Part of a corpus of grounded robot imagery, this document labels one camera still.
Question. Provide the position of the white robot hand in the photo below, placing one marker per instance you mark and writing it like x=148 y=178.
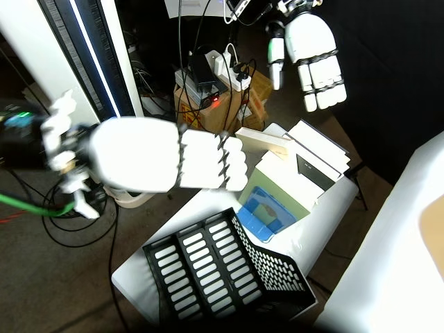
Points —
x=138 y=152
x=310 y=38

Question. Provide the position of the short beige book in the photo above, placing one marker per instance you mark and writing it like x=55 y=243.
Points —
x=260 y=140

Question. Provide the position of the plain brown cardboard box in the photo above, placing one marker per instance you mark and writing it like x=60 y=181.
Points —
x=260 y=90

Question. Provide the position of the cardboard box with red print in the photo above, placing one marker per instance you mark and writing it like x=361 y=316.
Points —
x=208 y=114

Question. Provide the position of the white plug charger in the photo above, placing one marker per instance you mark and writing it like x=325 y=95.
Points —
x=231 y=53

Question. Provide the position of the white power strip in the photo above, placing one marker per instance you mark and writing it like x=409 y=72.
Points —
x=243 y=83

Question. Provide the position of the grey metal device box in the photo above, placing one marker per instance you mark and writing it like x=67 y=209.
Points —
x=204 y=98

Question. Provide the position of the black power adapter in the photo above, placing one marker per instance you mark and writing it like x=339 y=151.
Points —
x=203 y=71

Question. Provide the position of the white spine fashion book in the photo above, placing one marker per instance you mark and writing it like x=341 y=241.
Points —
x=319 y=155

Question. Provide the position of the blue transparent bookend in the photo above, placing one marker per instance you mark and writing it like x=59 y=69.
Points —
x=249 y=218

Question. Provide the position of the black Let It Be book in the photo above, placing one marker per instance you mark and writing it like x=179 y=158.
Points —
x=314 y=171

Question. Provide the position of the black book with white label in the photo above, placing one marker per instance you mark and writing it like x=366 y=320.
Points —
x=299 y=178

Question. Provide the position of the pale green book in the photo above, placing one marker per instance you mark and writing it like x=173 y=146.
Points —
x=277 y=180

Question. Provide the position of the white robot body column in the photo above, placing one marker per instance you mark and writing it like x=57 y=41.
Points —
x=21 y=52

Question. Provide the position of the black mesh file tray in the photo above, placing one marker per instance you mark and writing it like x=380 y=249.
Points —
x=270 y=301

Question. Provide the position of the large white furniture panel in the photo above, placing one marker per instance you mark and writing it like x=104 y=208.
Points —
x=381 y=243

